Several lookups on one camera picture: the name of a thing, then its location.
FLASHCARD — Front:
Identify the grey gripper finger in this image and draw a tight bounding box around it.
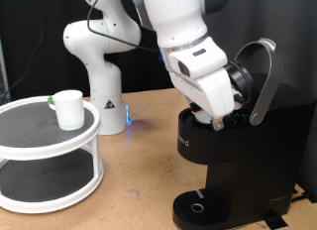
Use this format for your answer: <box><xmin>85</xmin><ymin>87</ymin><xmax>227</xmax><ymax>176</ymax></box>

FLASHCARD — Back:
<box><xmin>211</xmin><ymin>117</ymin><xmax>226</xmax><ymax>132</ymax></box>

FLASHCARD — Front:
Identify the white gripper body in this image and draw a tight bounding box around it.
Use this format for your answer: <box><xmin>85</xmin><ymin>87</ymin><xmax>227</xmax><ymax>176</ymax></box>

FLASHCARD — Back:
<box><xmin>168</xmin><ymin>67</ymin><xmax>237</xmax><ymax>121</ymax></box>

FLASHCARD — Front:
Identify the white two-tier turntable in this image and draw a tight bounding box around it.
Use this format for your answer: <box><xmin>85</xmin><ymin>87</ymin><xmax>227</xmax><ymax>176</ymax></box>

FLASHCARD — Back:
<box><xmin>0</xmin><ymin>95</ymin><xmax>105</xmax><ymax>214</ymax></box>

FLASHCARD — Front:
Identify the grey metal post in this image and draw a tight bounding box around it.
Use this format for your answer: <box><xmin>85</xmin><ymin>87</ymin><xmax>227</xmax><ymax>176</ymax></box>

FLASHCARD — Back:
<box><xmin>0</xmin><ymin>38</ymin><xmax>10</xmax><ymax>99</ymax></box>

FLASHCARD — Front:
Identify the black Keurig power cord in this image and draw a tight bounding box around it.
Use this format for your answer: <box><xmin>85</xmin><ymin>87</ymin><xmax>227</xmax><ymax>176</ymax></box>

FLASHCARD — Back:
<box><xmin>290</xmin><ymin>189</ymin><xmax>317</xmax><ymax>204</ymax></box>

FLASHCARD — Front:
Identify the thin black hanging cable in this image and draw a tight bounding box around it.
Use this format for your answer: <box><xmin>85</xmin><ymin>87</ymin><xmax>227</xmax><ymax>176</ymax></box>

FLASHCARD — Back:
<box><xmin>0</xmin><ymin>0</ymin><xmax>46</xmax><ymax>102</ymax></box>

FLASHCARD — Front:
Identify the silver Keurig lid handle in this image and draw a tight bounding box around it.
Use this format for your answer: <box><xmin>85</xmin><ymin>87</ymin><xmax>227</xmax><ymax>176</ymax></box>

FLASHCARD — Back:
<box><xmin>233</xmin><ymin>37</ymin><xmax>284</xmax><ymax>127</ymax></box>

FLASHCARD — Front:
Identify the black Keurig coffee machine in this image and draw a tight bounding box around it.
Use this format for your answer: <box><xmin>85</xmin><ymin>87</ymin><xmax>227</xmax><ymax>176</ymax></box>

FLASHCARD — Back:
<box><xmin>171</xmin><ymin>59</ymin><xmax>317</xmax><ymax>230</ymax></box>

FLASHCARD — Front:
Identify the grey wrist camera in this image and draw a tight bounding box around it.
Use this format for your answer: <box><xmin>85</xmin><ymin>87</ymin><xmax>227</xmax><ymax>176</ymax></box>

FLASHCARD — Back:
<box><xmin>232</xmin><ymin>87</ymin><xmax>246</xmax><ymax>104</ymax></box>

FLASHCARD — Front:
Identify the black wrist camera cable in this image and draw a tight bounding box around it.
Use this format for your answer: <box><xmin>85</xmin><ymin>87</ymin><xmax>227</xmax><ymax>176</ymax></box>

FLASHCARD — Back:
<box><xmin>86</xmin><ymin>0</ymin><xmax>256</xmax><ymax>104</ymax></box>

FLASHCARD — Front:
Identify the white ceramic mug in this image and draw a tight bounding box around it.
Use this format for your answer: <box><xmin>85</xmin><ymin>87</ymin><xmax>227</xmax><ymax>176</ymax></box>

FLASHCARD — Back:
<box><xmin>48</xmin><ymin>89</ymin><xmax>86</xmax><ymax>132</ymax></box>

